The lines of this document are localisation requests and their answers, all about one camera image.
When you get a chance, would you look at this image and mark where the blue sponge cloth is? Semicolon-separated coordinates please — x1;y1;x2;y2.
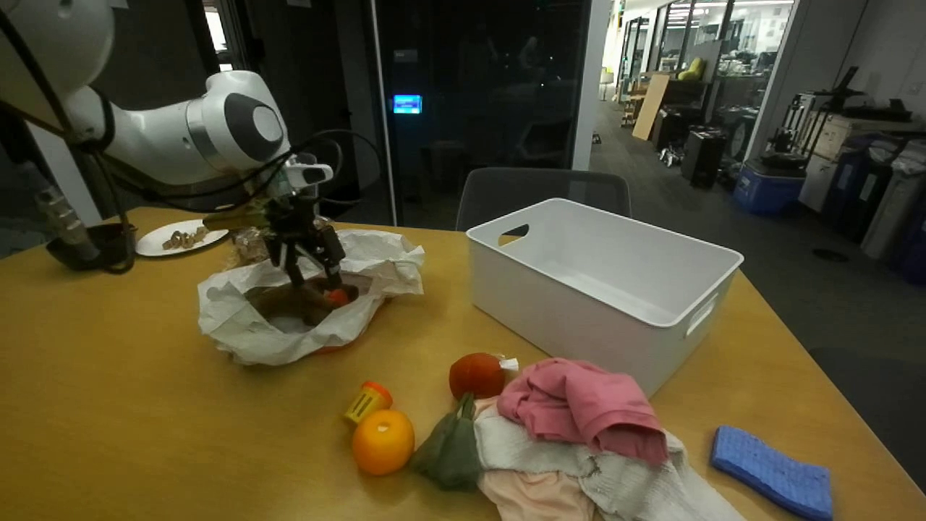
708;427;837;521

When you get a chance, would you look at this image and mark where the clear bag of snacks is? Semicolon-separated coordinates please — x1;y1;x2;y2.
228;224;275;268

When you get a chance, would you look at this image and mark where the orange fruit toy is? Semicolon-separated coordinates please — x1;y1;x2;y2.
348;409;420;482

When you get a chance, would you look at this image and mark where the red ball toy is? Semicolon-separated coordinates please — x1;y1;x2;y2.
445;352;521;407

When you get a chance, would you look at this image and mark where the green fabric pouch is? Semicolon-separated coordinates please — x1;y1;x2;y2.
409;395;487;492

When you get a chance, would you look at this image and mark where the blue storage bin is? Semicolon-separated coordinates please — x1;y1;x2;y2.
728;163;808;218

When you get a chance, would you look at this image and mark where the white plastic bag orange print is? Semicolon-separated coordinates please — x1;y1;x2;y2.
196;230;427;370

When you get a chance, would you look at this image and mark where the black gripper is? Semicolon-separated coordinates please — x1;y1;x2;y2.
264;185;351;297

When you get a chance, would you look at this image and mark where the dark trash bin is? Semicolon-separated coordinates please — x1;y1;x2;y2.
795;133;926;286

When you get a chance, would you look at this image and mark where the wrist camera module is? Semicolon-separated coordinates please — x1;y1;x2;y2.
286;160;338;195

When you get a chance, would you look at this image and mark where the white plastic bin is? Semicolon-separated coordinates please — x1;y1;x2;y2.
464;195;747;399

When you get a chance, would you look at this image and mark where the white cloth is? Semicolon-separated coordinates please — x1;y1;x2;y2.
471;398;747;521

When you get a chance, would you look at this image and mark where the wooden board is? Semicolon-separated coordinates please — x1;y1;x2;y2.
628;71;673;146

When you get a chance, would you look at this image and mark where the peach cloth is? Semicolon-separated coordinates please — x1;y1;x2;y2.
478;469;594;521

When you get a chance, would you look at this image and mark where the white plate with food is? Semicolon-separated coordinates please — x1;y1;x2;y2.
132;218;233;262

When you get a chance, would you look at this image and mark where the black round base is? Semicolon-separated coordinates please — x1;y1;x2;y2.
44;220;139;276

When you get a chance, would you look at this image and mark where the pink cloth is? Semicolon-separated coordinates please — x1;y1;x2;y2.
495;357;670;469

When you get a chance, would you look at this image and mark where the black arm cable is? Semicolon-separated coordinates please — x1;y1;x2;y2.
0;10;391;278

